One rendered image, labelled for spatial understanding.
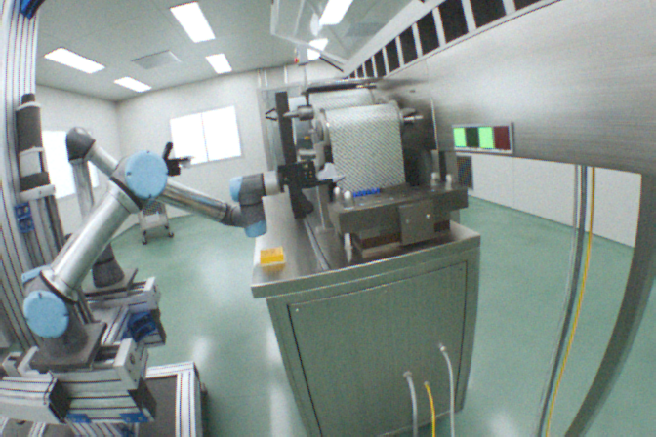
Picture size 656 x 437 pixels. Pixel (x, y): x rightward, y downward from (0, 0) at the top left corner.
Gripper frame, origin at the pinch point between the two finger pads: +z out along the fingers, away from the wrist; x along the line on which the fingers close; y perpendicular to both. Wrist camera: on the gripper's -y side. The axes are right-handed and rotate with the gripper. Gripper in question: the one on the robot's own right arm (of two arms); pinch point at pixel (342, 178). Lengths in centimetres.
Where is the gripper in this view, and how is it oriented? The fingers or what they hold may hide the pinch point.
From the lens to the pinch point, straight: 101.4
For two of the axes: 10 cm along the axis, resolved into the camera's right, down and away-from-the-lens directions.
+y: -1.4, -9.7, -1.8
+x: -1.8, -1.5, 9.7
